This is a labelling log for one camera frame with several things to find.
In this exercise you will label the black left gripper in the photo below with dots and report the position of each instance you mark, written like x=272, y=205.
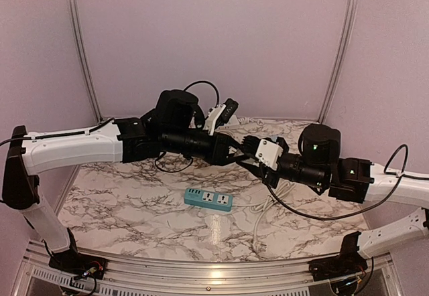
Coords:
x=220, y=147

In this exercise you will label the right aluminium frame post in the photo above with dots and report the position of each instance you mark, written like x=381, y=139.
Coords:
x=345, y=37

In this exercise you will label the aluminium front rail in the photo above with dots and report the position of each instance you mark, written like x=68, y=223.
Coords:
x=131, y=275

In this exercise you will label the left aluminium frame post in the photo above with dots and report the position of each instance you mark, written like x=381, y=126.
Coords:
x=83, y=60

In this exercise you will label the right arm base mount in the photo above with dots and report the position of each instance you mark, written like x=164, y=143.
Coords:
x=348, y=261

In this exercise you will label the aluminium frame post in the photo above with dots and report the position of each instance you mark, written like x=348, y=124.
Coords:
x=345, y=37
x=83, y=60

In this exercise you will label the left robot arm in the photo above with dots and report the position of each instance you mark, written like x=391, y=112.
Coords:
x=176, y=125

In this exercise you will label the white multicolour power strip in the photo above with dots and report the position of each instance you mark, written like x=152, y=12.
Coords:
x=230, y=125

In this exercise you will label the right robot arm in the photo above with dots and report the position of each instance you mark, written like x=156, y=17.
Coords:
x=319, y=166

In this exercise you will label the teal power strip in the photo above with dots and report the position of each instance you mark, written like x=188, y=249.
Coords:
x=208, y=200

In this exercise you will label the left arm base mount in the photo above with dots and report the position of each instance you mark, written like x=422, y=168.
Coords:
x=72, y=261

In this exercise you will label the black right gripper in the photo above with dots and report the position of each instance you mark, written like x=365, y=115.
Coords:
x=261, y=173

